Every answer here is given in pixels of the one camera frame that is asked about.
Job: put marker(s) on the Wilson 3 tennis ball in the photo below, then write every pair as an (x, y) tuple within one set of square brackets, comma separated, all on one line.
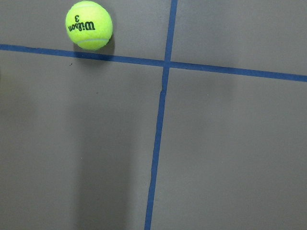
[(89, 25)]

